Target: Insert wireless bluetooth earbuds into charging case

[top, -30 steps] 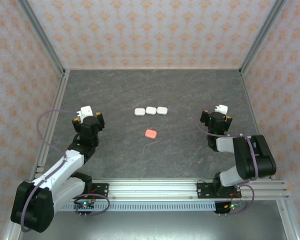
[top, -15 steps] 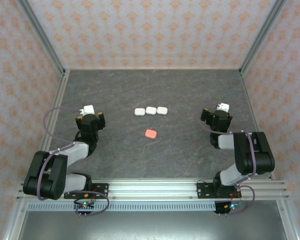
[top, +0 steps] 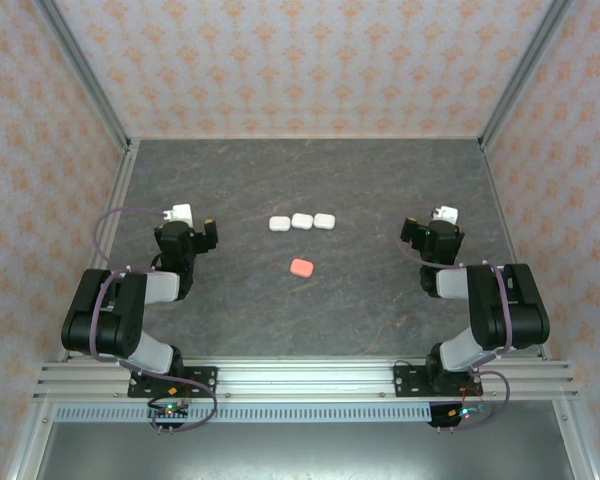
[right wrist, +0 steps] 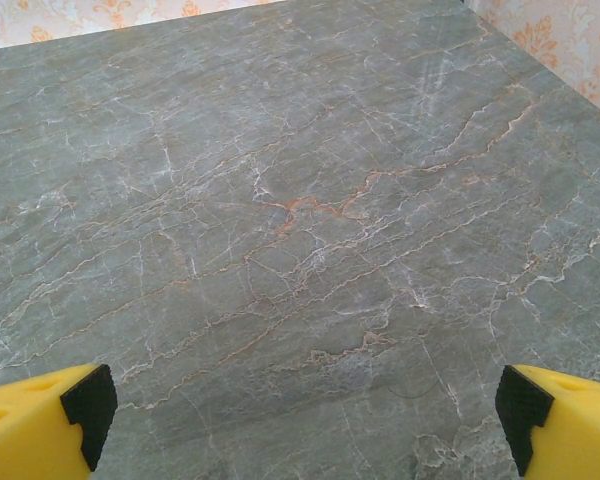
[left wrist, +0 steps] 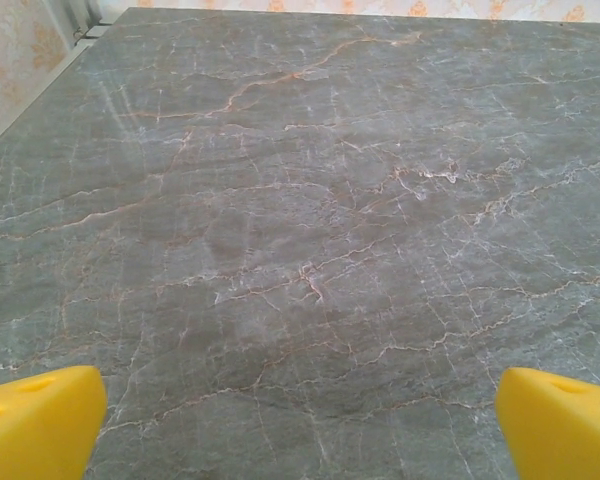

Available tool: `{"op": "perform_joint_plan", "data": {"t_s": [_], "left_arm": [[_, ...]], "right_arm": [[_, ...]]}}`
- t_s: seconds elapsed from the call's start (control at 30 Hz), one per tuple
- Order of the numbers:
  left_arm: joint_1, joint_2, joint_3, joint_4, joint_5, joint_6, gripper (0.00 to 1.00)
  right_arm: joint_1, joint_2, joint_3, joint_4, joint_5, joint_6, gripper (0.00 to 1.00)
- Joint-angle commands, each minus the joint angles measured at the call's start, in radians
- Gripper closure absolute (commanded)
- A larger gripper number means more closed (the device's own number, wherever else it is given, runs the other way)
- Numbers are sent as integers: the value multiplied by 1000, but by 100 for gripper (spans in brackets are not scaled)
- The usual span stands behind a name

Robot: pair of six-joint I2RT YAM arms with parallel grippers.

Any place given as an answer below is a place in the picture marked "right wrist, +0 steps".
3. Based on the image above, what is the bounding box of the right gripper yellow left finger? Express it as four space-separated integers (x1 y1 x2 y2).
0 363 119 480

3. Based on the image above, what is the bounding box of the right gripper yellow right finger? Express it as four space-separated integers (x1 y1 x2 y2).
494 363 600 480

